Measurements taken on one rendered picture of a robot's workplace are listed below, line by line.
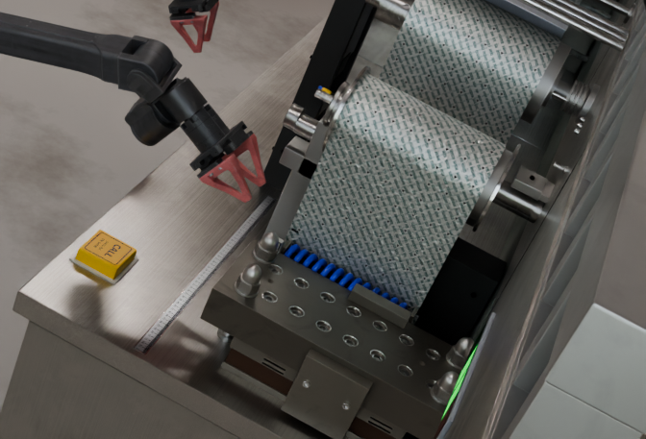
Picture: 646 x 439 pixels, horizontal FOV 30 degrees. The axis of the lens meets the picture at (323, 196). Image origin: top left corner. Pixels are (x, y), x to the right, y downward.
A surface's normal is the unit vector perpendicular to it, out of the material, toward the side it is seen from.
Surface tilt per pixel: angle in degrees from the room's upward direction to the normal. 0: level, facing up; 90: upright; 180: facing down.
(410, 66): 92
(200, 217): 0
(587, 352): 90
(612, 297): 0
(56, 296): 0
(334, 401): 90
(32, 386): 90
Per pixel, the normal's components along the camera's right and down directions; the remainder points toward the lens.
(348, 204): -0.32, 0.41
